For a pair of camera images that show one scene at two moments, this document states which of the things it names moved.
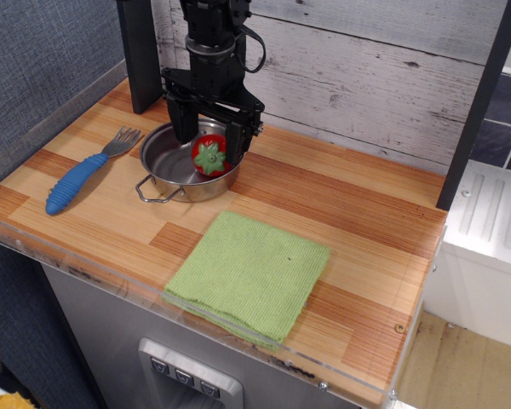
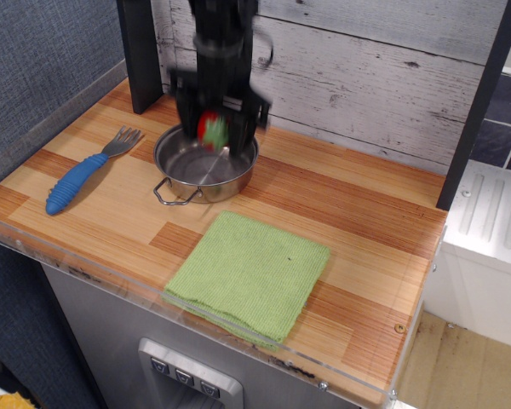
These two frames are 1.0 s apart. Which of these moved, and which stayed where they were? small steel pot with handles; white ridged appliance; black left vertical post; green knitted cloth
Moved: small steel pot with handles
Stayed: black left vertical post; white ridged appliance; green knitted cloth
